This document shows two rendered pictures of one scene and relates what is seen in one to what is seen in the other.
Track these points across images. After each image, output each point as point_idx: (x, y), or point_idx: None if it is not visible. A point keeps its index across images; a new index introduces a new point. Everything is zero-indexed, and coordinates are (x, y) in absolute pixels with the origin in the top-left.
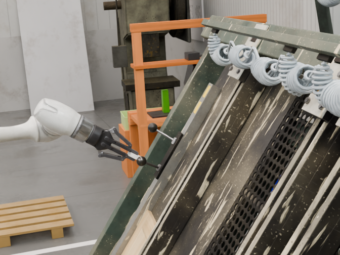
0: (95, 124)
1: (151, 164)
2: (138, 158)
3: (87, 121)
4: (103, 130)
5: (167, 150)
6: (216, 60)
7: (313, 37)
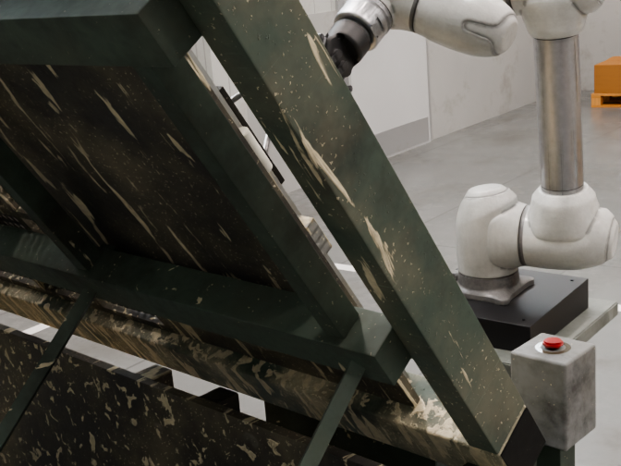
0: (343, 19)
1: (264, 138)
2: None
3: (343, 6)
4: (328, 33)
5: (250, 128)
6: None
7: None
